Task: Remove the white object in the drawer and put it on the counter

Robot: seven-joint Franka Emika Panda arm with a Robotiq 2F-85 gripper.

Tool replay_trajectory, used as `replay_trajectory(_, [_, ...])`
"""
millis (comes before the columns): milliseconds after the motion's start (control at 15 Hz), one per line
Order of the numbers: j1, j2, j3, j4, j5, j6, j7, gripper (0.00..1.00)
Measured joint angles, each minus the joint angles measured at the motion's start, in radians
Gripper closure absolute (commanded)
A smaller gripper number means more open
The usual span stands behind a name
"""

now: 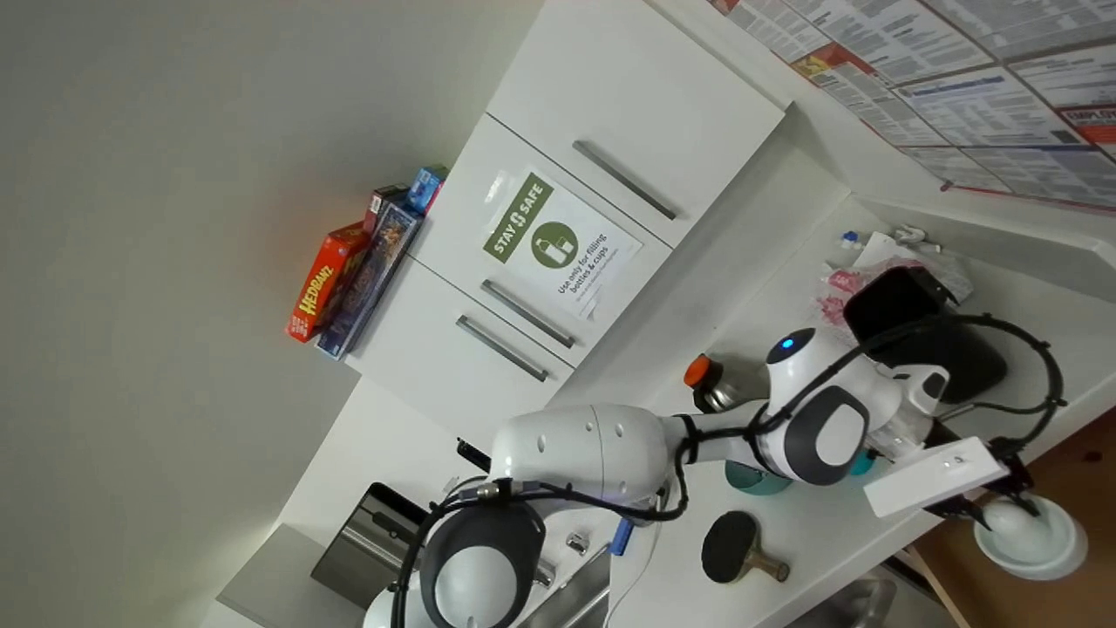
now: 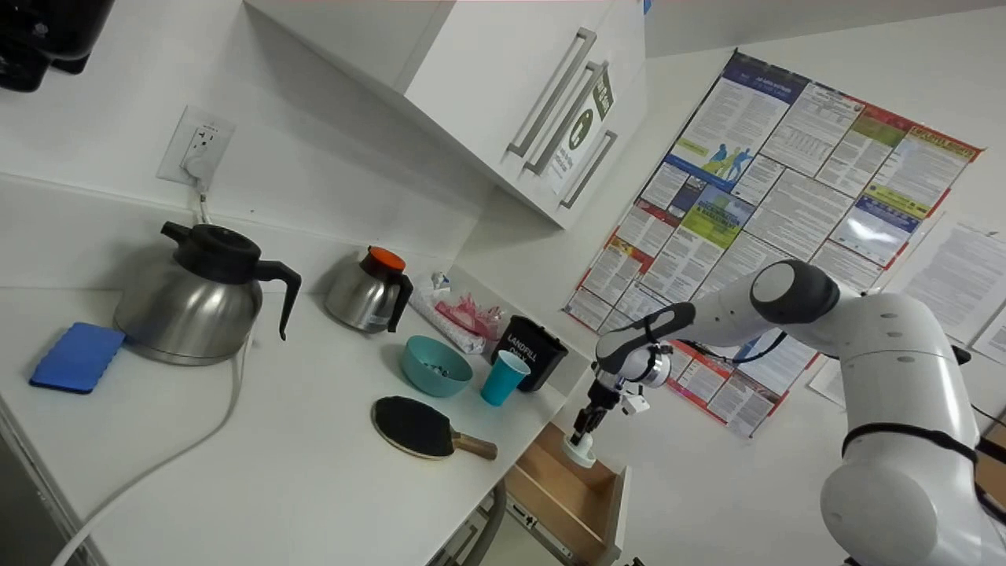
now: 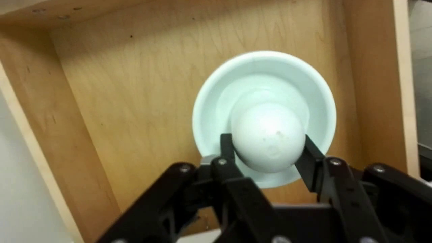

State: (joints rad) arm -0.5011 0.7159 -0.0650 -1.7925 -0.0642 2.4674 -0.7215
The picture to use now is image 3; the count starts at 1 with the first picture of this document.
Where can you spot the white round-knobbed object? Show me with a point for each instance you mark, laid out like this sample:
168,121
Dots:
266,128

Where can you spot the wooden drawer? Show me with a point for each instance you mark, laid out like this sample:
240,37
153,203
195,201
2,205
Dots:
141,101

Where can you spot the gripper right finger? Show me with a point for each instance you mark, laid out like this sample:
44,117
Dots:
351,195

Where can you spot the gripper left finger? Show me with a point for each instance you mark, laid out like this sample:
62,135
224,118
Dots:
216,192

